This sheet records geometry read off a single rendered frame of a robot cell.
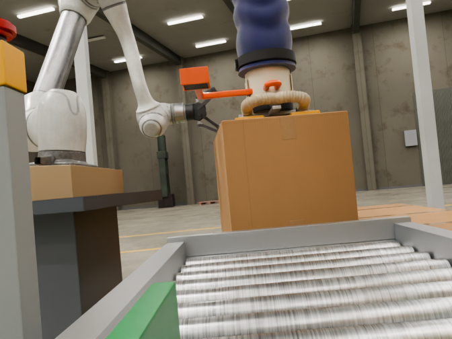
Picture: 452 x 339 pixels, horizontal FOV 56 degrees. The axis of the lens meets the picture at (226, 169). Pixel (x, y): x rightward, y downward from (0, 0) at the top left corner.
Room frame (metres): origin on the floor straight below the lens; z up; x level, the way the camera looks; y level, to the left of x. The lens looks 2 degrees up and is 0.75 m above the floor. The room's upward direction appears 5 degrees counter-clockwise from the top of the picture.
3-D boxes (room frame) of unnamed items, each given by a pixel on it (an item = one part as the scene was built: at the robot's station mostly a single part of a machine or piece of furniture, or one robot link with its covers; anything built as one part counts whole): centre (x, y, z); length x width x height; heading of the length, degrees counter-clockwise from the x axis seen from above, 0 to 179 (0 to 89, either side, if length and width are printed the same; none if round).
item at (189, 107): (1.86, 0.11, 1.08); 0.09 x 0.07 x 0.08; 90
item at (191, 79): (1.30, 0.07, 1.08); 0.09 x 0.08 x 0.05; 90
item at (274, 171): (1.61, -0.18, 0.74); 0.60 x 0.40 x 0.40; 4
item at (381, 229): (1.23, -0.16, 0.58); 0.70 x 0.03 x 0.06; 89
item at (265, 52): (1.60, -0.19, 1.19); 0.23 x 0.23 x 0.04
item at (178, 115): (1.86, 0.18, 1.08); 0.09 x 0.06 x 0.09; 0
